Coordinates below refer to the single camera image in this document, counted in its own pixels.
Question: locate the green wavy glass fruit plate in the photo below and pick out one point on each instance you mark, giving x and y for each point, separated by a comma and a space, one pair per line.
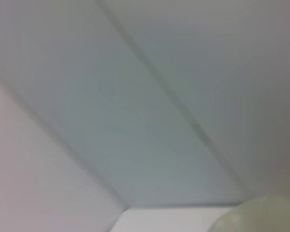
263, 215

